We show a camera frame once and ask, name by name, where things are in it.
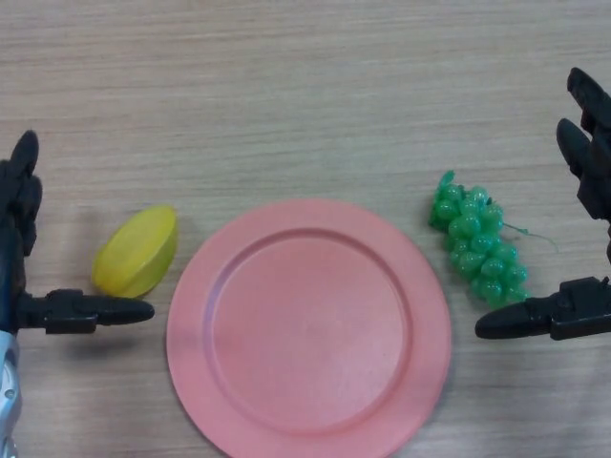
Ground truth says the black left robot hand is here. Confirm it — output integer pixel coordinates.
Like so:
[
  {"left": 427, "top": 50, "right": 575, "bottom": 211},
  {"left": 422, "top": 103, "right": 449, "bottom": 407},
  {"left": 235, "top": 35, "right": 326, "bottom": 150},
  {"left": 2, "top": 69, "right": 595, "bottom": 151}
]
[{"left": 0, "top": 130, "right": 156, "bottom": 335}]

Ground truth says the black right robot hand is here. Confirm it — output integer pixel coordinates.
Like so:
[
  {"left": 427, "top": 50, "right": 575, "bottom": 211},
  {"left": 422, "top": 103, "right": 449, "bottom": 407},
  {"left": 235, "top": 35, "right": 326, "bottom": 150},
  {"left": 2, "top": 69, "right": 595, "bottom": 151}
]
[{"left": 474, "top": 67, "right": 611, "bottom": 341}]

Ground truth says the yellow starfruit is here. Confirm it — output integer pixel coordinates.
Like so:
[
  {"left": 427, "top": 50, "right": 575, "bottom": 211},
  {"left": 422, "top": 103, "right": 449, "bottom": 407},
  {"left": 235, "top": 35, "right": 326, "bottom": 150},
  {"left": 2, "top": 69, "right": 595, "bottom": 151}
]
[{"left": 91, "top": 204, "right": 179, "bottom": 301}]

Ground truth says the pink round plate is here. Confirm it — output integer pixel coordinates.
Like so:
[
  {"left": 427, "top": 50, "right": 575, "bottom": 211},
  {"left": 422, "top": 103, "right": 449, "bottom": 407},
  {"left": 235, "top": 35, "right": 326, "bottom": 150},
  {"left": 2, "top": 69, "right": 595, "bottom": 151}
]
[{"left": 166, "top": 198, "right": 453, "bottom": 458}]

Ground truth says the green grape bunch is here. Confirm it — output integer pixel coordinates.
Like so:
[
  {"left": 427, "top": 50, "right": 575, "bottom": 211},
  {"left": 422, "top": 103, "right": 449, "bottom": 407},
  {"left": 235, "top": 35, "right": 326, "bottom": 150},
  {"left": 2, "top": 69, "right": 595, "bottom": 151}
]
[{"left": 428, "top": 170, "right": 559, "bottom": 305}]

